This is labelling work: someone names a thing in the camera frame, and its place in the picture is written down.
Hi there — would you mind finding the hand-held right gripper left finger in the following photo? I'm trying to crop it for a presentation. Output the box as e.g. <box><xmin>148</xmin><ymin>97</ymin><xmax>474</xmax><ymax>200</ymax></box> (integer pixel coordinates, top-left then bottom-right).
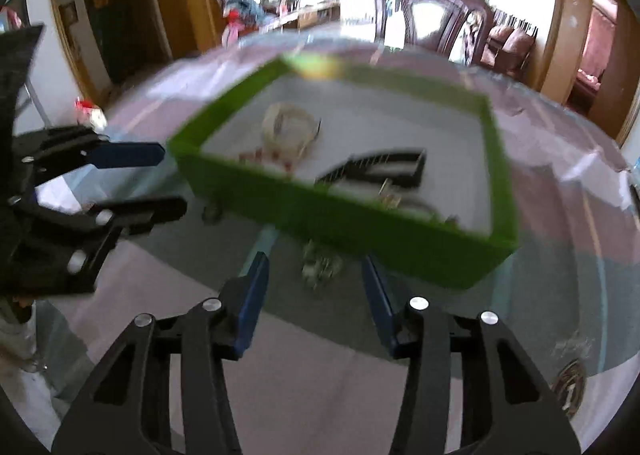
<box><xmin>51</xmin><ymin>251</ymin><xmax>271</xmax><ymax>455</ymax></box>

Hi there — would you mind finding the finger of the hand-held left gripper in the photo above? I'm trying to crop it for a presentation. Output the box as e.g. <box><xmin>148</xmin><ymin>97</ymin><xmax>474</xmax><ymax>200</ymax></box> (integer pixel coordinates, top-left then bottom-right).
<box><xmin>15</xmin><ymin>125</ymin><xmax>166</xmax><ymax>180</ymax></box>
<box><xmin>7</xmin><ymin>195</ymin><xmax>188</xmax><ymax>296</ymax></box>

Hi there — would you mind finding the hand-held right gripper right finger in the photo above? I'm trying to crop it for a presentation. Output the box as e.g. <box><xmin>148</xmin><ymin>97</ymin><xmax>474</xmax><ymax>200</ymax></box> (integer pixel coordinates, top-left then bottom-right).
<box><xmin>361</xmin><ymin>255</ymin><xmax>582</xmax><ymax>455</ymax></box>

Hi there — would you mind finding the pale green stone bracelet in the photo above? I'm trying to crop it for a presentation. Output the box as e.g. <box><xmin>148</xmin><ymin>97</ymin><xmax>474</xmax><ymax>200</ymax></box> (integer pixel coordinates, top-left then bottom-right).
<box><xmin>300</xmin><ymin>241</ymin><xmax>346</xmax><ymax>288</ymax></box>

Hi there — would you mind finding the green cardboard box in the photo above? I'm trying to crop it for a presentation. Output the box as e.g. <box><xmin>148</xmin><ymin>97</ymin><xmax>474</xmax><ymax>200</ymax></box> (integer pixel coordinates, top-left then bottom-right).
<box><xmin>167</xmin><ymin>57</ymin><xmax>521</xmax><ymax>291</ymax></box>

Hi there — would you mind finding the pink and red bead bracelet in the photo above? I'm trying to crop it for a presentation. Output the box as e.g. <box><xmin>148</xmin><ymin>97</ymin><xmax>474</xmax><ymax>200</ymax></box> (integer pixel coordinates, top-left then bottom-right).
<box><xmin>237</xmin><ymin>147</ymin><xmax>296</xmax><ymax>173</ymax></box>

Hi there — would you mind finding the red and white packet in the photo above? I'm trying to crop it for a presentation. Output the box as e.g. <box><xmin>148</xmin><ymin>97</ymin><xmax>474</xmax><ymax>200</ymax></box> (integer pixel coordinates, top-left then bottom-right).
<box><xmin>75</xmin><ymin>100</ymin><xmax>108</xmax><ymax>132</ymax></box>

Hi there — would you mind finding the pastel patchwork tablecloth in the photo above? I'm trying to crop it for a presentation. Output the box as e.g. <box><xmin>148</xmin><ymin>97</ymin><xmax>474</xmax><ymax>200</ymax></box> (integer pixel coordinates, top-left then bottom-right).
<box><xmin>65</xmin><ymin>30</ymin><xmax>640</xmax><ymax>436</ymax></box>

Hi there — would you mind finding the person's grey clothing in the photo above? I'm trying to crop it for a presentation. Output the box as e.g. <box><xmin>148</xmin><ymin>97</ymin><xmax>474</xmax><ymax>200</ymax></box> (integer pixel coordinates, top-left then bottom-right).
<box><xmin>0</xmin><ymin>295</ymin><xmax>96</xmax><ymax>418</ymax></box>

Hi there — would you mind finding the colourful toy pile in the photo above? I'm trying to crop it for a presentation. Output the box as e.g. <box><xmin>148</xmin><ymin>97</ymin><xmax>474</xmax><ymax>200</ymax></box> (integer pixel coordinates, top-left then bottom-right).
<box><xmin>220</xmin><ymin>0</ymin><xmax>266</xmax><ymax>46</ymax></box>

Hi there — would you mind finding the brown leather armchair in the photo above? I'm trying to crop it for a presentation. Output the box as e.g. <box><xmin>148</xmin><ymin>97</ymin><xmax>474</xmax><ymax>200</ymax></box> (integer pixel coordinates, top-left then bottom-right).
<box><xmin>486</xmin><ymin>24</ymin><xmax>537</xmax><ymax>76</ymax></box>

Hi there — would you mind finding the carved wooden dining chair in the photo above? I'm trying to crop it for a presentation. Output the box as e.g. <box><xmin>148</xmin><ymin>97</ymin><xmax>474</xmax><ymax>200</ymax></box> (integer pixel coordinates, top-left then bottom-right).
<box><xmin>374</xmin><ymin>0</ymin><xmax>426</xmax><ymax>50</ymax></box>
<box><xmin>397</xmin><ymin>0</ymin><xmax>496</xmax><ymax>66</ymax></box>

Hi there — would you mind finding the white chunky bracelet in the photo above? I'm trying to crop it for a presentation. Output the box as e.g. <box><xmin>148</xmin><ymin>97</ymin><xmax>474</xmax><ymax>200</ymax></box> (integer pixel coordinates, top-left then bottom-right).
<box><xmin>261</xmin><ymin>102</ymin><xmax>322</xmax><ymax>156</ymax></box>

